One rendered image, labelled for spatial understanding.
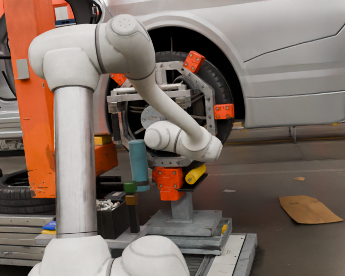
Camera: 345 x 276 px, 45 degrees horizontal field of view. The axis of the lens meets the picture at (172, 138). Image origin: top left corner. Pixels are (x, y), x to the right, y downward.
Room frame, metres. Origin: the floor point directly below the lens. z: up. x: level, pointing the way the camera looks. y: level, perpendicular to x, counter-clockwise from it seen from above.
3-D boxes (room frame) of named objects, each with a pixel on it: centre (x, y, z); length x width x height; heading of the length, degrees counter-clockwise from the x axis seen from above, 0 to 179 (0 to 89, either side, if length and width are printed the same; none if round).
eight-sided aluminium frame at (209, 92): (2.19, 0.03, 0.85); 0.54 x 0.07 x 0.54; 72
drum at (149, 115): (2.12, 0.05, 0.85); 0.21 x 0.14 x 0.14; 162
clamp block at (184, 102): (1.94, -0.07, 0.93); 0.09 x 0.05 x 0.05; 162
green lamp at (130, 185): (1.59, 0.18, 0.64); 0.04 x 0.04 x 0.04; 72
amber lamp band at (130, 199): (1.59, 0.18, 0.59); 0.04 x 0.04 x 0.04; 72
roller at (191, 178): (2.25, -0.11, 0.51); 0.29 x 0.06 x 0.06; 162
